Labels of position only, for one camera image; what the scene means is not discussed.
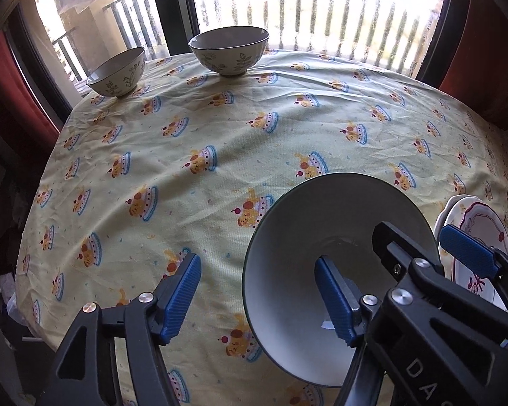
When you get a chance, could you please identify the red trimmed white plate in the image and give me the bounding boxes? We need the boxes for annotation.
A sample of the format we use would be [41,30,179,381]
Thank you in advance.
[439,200,508,311]

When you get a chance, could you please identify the leaf pattern bowl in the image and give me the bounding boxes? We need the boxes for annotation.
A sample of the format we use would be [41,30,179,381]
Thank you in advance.
[242,172,440,388]
[189,26,270,77]
[86,48,146,97]

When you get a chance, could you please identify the beaded rim floral plate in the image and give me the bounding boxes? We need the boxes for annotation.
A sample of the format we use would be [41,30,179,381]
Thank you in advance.
[433,194,481,240]

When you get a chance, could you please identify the red curtain right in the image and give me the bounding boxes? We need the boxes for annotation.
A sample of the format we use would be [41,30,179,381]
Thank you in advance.
[440,0,508,129]

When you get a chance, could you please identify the red curtain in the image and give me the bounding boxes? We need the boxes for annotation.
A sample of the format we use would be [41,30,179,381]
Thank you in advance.
[440,0,508,129]
[0,30,59,152]

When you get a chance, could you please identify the yellow patterned tablecloth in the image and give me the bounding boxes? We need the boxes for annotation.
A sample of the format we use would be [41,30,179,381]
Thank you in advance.
[16,49,508,405]

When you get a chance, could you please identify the balcony railing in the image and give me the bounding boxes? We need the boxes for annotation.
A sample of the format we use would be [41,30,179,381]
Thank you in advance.
[50,0,433,82]

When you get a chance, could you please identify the red curtain left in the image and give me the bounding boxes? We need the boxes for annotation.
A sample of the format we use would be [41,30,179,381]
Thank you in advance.
[0,30,59,152]

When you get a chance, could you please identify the black window frame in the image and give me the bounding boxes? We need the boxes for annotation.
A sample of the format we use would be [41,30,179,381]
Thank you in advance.
[3,0,475,124]

